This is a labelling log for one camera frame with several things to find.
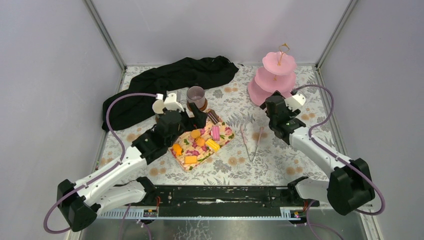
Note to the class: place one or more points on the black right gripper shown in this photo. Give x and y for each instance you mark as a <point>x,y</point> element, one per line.
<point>292,113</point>

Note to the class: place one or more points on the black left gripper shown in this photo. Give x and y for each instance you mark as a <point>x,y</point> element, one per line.
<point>197,117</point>

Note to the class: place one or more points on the white paper cup black base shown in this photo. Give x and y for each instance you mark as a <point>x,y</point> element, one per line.
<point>158,107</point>

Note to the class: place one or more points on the purple mug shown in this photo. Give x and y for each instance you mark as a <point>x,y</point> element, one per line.
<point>196,95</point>

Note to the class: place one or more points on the pink-handled metal tongs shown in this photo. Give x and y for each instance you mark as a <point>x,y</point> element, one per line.
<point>251,145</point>

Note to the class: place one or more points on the pink three-tier cake stand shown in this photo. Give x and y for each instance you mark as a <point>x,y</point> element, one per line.
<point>277,74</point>

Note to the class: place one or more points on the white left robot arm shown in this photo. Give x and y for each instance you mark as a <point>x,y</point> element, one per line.
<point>82,201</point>

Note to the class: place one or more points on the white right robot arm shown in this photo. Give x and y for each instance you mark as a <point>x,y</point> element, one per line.
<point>349,185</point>

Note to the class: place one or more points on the orange fish-shaped cookie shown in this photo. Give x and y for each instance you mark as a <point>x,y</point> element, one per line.
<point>177,149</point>

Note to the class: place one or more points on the round orange cookie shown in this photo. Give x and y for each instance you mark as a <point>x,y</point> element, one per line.
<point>195,134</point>

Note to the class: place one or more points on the floral serving tray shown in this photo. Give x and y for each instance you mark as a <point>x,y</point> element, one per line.
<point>190,148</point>

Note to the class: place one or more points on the small orange cookie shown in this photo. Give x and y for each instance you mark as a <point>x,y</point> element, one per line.
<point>200,142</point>

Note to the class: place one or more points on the brown round coaster right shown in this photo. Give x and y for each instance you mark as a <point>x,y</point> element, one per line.
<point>203,108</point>

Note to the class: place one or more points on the floral tablecloth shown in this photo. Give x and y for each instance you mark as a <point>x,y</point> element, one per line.
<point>275,162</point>

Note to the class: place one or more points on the orange square cracker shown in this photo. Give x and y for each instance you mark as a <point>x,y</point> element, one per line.
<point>192,159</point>

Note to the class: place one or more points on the chocolate wafer biscuit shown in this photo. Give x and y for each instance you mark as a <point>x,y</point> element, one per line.
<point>213,116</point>

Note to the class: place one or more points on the pink wafer biscuit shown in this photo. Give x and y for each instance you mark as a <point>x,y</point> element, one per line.
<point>215,133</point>

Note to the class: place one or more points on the yellow wafer biscuit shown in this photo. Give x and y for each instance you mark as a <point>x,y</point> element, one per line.
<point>213,145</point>

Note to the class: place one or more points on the black cloth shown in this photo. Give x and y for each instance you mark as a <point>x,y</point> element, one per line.
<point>129,107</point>

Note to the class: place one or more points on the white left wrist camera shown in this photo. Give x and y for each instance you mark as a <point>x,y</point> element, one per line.
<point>171,102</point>

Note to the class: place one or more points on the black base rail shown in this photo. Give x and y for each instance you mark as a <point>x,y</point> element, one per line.
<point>221,201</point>

